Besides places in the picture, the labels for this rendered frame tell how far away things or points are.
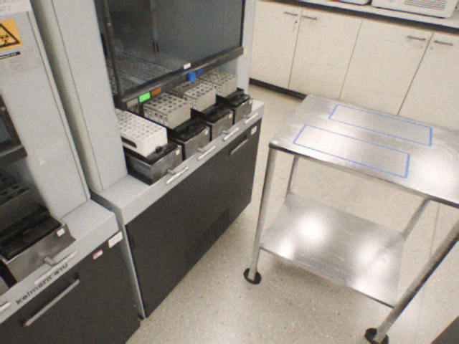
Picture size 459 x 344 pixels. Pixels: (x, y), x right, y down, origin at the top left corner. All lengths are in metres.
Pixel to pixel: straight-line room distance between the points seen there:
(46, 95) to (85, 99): 0.09
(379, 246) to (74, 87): 1.32
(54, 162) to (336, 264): 1.10
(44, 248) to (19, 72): 0.37
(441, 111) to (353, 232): 1.72
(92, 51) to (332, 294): 1.42
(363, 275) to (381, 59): 1.97
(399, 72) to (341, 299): 1.93
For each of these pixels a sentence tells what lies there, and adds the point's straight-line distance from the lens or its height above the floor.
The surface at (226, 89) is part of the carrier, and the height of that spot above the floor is 0.85.
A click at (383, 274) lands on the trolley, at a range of 1.49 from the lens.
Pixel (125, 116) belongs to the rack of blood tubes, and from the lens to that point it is 1.08.
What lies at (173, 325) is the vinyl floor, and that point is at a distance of 1.53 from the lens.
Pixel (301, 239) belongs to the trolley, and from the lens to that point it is 1.47.
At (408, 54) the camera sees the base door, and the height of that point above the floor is 0.64.
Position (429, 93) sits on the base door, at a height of 0.38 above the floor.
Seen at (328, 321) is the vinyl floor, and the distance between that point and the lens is 1.62.
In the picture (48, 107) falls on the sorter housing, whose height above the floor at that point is 1.04.
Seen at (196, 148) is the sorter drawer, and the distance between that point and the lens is 1.09.
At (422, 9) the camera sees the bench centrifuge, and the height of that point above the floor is 0.94.
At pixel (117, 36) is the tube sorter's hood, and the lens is 0.85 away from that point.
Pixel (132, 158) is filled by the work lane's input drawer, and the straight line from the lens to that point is 0.99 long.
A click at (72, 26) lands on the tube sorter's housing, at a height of 1.18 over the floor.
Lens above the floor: 1.38
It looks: 38 degrees down
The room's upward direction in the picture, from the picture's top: 4 degrees clockwise
